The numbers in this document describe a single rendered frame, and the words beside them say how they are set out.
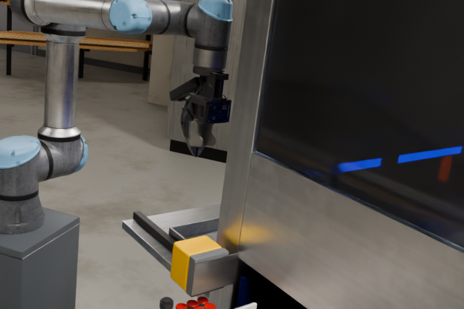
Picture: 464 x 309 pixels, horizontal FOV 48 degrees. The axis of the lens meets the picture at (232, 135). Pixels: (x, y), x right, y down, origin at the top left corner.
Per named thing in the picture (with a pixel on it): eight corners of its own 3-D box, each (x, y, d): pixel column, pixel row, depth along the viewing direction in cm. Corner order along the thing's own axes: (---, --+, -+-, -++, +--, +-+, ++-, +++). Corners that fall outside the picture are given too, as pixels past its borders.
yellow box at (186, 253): (224, 287, 92) (229, 251, 90) (190, 298, 88) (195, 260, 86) (201, 267, 98) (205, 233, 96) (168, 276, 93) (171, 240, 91)
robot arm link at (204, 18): (210, -4, 118) (242, 0, 114) (204, 45, 121) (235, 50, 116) (188, -6, 111) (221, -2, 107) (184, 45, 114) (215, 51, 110)
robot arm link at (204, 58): (187, 45, 116) (217, 47, 121) (185, 65, 117) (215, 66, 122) (206, 50, 110) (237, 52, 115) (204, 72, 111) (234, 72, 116)
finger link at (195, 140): (195, 163, 117) (199, 124, 115) (181, 156, 122) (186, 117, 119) (206, 163, 119) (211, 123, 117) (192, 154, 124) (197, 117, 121)
